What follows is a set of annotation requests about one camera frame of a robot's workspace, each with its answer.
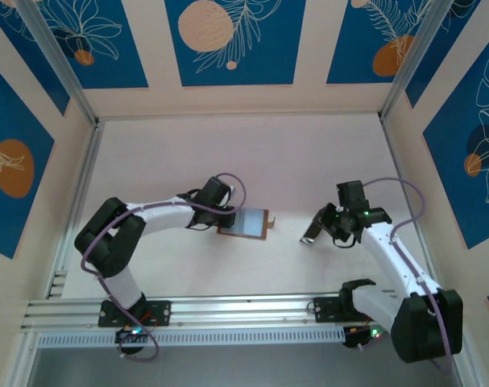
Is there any brown leather card holder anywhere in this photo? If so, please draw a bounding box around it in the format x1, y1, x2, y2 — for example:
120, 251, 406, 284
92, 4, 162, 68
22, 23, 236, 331
216, 207, 277, 242

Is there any black right controller board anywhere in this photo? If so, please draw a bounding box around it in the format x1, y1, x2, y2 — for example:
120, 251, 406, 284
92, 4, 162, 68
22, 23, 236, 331
342, 325, 384, 351

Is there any black controller board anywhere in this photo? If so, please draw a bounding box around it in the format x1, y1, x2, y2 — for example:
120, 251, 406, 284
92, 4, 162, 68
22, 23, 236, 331
342, 325, 384, 351
114, 327, 148, 356

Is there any black left controller board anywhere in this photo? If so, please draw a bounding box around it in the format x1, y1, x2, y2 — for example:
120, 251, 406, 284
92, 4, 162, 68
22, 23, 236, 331
114, 327, 148, 356

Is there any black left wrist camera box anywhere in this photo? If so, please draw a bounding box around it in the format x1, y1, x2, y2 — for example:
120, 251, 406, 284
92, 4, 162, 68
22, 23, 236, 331
199, 176, 235, 207

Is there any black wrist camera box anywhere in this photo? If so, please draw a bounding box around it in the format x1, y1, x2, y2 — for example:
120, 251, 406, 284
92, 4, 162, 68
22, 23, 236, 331
199, 176, 235, 207
335, 180, 370, 211

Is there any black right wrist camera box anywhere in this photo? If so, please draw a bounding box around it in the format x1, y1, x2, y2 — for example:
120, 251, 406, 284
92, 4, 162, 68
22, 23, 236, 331
335, 180, 370, 211

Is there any aluminium table edge rail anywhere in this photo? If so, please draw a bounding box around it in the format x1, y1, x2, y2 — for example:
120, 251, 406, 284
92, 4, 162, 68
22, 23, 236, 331
379, 114, 441, 291
46, 119, 104, 299

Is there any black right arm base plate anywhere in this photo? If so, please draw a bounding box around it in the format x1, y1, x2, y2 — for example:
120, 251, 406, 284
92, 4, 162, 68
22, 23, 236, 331
313, 296, 387, 323

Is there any aluminium mounting rail beam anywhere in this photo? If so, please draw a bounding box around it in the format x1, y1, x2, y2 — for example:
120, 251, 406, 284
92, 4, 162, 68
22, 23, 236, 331
20, 289, 469, 334

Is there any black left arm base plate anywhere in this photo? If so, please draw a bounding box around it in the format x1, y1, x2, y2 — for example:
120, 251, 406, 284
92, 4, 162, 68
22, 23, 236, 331
97, 298, 172, 327

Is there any white slotted cable duct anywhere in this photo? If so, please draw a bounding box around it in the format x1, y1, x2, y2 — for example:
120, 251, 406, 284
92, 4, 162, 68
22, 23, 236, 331
37, 327, 346, 348

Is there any blue floral wall panel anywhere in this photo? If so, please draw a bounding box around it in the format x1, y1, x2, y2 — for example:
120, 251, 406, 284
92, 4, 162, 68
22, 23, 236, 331
423, 38, 489, 251
0, 7, 71, 117
164, 0, 307, 87
404, 0, 485, 109
326, 0, 434, 85
36, 0, 149, 89
0, 56, 56, 260

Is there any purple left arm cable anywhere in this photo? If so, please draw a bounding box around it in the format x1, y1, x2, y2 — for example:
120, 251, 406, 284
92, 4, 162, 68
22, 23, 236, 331
81, 173, 247, 360

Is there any aluminium frame post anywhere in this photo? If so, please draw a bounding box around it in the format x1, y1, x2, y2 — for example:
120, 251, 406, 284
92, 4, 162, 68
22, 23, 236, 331
379, 0, 483, 122
14, 0, 100, 128

